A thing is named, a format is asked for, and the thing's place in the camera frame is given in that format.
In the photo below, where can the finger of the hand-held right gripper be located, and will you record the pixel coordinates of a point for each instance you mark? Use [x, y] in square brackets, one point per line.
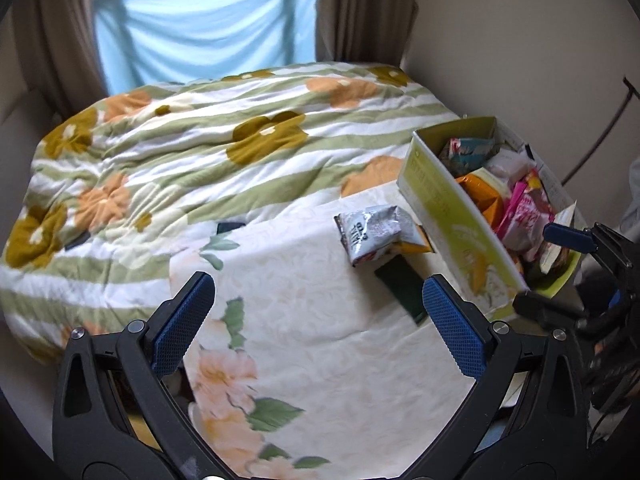
[567, 237]
[545, 307]

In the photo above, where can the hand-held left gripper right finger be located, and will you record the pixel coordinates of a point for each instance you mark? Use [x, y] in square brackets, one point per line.
[452, 327]

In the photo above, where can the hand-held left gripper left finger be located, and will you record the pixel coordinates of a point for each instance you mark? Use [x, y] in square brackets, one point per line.
[182, 320]

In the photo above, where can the green cardboard box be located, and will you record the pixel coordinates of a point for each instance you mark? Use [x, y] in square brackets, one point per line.
[450, 210]

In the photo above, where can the grey silver snack packet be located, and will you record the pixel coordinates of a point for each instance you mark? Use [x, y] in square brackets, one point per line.
[372, 232]

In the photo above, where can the pink snack packet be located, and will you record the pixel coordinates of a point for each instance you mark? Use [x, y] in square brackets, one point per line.
[525, 210]

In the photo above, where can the dark green packet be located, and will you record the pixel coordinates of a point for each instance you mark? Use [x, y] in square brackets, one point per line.
[405, 290]

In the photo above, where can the white snack packet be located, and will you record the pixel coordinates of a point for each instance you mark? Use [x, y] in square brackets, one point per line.
[510, 167]

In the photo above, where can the orange snack packet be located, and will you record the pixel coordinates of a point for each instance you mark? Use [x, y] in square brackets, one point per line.
[482, 197]

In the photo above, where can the dark flat object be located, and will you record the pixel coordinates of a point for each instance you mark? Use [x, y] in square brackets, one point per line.
[231, 226]

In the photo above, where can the white floral tablecloth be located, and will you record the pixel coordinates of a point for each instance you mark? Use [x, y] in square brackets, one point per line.
[320, 320]

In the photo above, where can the floral green striped blanket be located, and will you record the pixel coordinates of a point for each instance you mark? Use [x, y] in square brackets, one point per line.
[200, 125]

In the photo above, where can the beige headboard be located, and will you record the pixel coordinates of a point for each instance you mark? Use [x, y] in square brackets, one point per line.
[25, 115]

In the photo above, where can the blue window cloth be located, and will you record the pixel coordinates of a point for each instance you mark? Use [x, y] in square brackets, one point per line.
[200, 25]

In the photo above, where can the brown curtain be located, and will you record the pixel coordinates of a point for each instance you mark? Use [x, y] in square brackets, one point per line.
[365, 10]
[55, 35]

